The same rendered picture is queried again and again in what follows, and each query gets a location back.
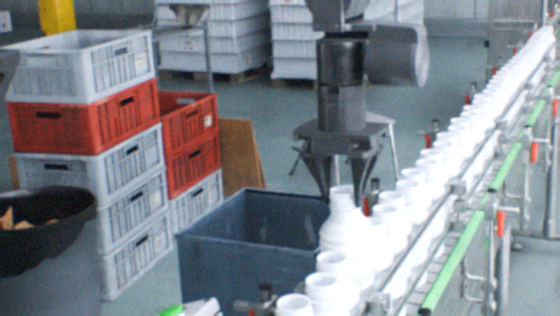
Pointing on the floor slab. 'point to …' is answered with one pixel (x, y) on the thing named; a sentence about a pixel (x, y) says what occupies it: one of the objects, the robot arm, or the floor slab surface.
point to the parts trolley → (170, 37)
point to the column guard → (56, 16)
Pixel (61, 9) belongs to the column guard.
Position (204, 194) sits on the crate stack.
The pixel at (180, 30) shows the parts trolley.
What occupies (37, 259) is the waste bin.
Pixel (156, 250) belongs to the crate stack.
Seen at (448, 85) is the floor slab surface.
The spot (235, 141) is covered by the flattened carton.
